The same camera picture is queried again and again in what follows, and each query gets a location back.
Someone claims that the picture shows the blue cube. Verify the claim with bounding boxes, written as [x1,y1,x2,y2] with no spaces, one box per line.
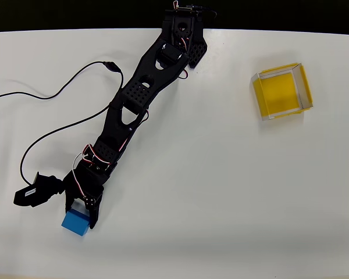
[60,208,91,237]

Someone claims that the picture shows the yellow open box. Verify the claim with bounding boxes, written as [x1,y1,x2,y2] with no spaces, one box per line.
[251,62,314,121]

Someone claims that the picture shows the red white servo wire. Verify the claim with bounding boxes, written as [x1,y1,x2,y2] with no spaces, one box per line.
[72,144,112,202]

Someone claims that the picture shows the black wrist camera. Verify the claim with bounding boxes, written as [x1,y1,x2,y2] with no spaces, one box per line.
[13,171,65,208]

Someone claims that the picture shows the black camera cable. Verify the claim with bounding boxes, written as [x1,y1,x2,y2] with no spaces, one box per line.
[0,60,124,185]

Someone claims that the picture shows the black power cable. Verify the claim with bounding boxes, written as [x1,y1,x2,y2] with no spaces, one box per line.
[186,3,218,20]

